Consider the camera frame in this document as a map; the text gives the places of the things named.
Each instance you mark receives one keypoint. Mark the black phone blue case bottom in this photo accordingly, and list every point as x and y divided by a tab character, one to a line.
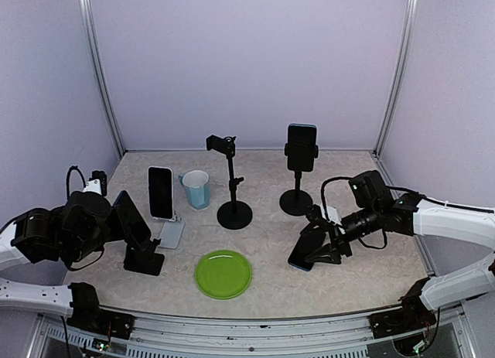
133	227

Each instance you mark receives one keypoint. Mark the aluminium frame post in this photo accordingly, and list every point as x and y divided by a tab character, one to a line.
98	68
397	80

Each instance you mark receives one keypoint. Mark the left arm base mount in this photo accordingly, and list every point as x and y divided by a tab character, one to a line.
103	322

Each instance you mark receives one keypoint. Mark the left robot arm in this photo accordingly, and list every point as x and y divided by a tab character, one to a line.
66	233

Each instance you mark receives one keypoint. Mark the white folding phone stand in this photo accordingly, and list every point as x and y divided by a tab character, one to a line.
171	233

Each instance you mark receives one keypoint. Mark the short black clamp stand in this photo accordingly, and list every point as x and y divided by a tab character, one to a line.
295	201

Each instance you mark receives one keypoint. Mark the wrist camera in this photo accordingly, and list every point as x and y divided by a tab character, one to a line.
97	183
328	213

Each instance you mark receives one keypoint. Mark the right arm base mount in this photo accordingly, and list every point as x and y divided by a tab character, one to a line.
399	321

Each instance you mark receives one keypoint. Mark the black folding phone stand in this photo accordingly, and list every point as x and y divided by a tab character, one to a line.
144	262

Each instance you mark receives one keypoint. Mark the black phone white case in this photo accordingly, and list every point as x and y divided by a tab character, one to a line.
160	192

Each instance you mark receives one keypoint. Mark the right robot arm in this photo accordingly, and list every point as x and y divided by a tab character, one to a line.
411	214

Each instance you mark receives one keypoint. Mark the front aluminium rail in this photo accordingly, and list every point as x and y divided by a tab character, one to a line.
153	335

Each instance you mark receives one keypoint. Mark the light blue mug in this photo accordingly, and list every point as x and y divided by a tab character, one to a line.
196	184

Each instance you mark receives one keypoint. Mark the tall black clamp stand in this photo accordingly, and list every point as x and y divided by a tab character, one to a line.
233	214

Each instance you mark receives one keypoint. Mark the green plate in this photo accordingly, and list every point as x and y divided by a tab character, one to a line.
223	274

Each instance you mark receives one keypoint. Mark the left aluminium frame post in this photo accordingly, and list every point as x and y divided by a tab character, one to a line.
98	68

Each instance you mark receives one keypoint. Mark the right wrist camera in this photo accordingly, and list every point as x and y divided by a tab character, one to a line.
328	213

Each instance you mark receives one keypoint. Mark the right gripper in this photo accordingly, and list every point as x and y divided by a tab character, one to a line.
336	237

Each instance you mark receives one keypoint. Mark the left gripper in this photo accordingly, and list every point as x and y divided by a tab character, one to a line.
119	228

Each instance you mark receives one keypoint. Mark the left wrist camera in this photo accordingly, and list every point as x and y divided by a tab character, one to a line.
97	183

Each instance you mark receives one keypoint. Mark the right aluminium frame post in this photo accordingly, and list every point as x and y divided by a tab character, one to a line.
397	80

